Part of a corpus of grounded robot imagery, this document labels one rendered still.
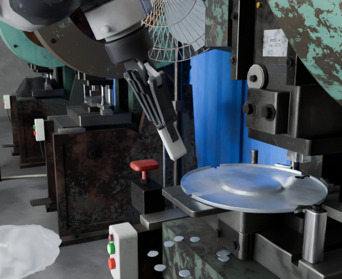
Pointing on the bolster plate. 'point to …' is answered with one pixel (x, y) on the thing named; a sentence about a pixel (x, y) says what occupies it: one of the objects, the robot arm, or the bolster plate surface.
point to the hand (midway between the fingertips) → (171, 139)
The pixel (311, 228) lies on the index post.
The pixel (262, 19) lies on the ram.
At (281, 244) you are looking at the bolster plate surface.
